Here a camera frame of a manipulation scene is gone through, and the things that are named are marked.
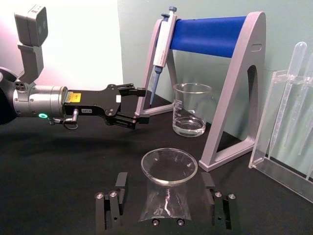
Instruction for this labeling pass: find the clear acrylic pipette rack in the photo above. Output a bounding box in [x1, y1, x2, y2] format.
[248, 70, 313, 204]

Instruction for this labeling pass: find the clear glass conical flask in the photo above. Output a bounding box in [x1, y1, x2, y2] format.
[138, 147, 198, 223]

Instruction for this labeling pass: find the pale wall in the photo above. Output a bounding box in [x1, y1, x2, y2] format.
[0, 0, 313, 177]

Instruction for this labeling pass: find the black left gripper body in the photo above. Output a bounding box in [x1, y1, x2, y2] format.
[64, 84, 123, 124]

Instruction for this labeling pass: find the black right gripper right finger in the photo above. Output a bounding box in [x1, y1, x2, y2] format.
[200, 172, 239, 231]

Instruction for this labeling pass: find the left arm cable with plug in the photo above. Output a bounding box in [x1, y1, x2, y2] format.
[48, 109, 79, 130]

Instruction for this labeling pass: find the black table cloth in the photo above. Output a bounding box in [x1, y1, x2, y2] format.
[0, 93, 313, 235]

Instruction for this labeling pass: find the white and blue pipette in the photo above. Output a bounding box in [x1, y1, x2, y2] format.
[149, 6, 178, 107]

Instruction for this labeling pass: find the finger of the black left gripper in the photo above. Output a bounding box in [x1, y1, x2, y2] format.
[107, 113, 150, 130]
[117, 83, 147, 98]

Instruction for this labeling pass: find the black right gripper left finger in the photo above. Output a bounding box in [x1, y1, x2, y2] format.
[94, 172, 129, 231]

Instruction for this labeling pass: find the clear glass beaker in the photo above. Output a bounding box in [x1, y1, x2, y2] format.
[172, 82, 213, 138]

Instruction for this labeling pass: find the clear plastic transfer pipette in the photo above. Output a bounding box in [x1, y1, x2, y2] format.
[285, 52, 313, 147]
[270, 41, 308, 147]

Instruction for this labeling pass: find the grey stand with blue bar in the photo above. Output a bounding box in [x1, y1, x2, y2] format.
[134, 11, 267, 173]

